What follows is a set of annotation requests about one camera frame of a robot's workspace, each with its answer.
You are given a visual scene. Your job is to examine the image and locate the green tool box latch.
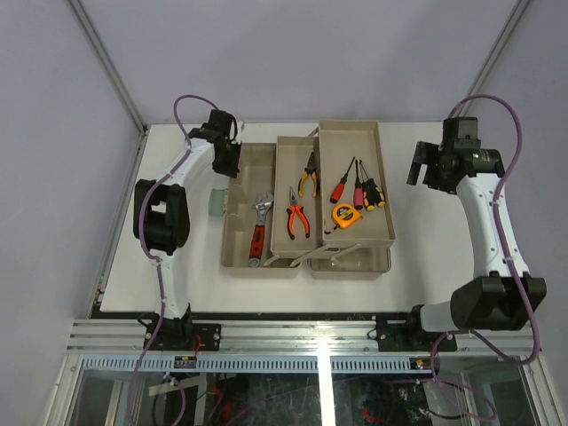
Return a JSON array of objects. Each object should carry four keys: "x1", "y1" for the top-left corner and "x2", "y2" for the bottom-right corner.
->
[{"x1": 208, "y1": 188, "x2": 228, "y2": 217}]

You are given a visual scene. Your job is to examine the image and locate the silver adjustable wrench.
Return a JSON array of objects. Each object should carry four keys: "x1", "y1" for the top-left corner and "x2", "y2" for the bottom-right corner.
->
[{"x1": 248, "y1": 193, "x2": 274, "y2": 268}]

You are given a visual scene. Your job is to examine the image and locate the large black yellow screwdriver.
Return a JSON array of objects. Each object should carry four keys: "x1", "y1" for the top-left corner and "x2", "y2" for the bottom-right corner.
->
[{"x1": 368, "y1": 175, "x2": 386, "y2": 208}]

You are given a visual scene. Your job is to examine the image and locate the pink handle screwdriver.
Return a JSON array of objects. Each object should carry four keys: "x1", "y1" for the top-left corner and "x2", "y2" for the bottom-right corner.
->
[{"x1": 353, "y1": 162, "x2": 364, "y2": 210}]

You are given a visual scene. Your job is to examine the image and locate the orange long nose pliers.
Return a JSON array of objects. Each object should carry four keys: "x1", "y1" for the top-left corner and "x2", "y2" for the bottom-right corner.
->
[{"x1": 287, "y1": 187, "x2": 311, "y2": 241}]

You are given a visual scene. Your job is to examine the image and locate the yellow combination pliers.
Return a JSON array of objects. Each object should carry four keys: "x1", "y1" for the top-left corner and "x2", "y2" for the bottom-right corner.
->
[{"x1": 297, "y1": 152, "x2": 320, "y2": 198}]

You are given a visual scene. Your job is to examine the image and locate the red handle screwdriver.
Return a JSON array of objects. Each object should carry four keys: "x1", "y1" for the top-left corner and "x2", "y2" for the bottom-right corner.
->
[{"x1": 329, "y1": 156, "x2": 356, "y2": 204}]

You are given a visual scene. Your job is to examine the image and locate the orange tape measure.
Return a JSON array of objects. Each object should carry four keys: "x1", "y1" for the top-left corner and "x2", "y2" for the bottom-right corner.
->
[{"x1": 324, "y1": 203, "x2": 362, "y2": 235}]

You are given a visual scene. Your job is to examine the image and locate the translucent brown tool box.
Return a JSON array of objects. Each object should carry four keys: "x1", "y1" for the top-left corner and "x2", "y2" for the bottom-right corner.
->
[{"x1": 221, "y1": 121, "x2": 396, "y2": 280}]

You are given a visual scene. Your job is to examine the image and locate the small black yellow screwdriver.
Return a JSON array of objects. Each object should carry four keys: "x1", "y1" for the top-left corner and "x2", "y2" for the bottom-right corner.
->
[{"x1": 359, "y1": 161, "x2": 375, "y2": 211}]

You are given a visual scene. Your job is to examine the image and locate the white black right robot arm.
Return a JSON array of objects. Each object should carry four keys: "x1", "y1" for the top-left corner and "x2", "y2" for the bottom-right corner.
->
[{"x1": 404, "y1": 117, "x2": 547, "y2": 351}]

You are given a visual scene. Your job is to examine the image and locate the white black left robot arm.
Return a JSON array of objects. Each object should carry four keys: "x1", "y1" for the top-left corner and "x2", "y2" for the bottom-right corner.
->
[{"x1": 133, "y1": 109, "x2": 241, "y2": 351}]

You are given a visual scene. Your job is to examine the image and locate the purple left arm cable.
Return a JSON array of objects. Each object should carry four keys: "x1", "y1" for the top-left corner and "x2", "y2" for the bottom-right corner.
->
[{"x1": 125, "y1": 94, "x2": 221, "y2": 426}]

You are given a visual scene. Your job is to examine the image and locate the aluminium front rail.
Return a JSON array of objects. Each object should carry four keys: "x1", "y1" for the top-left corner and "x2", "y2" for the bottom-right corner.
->
[{"x1": 66, "y1": 317, "x2": 543, "y2": 356}]

